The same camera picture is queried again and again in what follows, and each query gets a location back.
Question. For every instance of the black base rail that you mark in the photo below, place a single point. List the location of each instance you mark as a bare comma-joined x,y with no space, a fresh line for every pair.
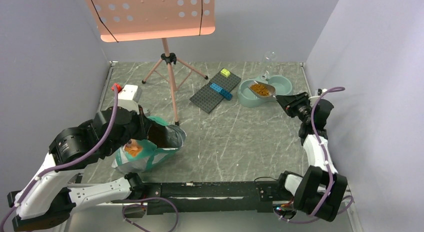
196,197

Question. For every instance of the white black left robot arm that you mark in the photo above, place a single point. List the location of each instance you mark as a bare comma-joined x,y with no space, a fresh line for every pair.
46,201

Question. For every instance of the dark grey brick baseplate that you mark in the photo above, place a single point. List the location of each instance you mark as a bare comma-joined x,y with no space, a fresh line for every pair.
207,99

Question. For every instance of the metal food scoop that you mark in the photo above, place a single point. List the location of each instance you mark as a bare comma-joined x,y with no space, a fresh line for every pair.
271,97

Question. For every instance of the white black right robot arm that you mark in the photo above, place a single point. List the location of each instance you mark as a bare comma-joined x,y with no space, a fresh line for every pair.
320,191

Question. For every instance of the teal double pet bowl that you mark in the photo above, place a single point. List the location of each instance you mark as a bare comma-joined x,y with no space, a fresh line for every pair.
247,99

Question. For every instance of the pink music stand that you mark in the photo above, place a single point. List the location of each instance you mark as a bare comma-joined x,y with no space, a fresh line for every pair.
135,20

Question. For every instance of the green pet food bag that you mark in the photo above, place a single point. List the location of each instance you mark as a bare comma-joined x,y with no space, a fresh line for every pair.
164,140

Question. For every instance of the yellow toy brick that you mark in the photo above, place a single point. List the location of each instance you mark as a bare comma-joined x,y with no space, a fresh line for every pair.
225,72

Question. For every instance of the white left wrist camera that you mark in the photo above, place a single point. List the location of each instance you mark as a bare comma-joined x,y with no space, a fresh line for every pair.
128,97

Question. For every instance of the dark blue toy brick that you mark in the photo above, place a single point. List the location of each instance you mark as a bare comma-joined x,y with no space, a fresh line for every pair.
227,95

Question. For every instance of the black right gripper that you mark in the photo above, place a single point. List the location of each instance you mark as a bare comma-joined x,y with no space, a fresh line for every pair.
289,103

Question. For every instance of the brown kibble in scoop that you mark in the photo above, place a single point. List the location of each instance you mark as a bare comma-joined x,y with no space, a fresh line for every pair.
260,90

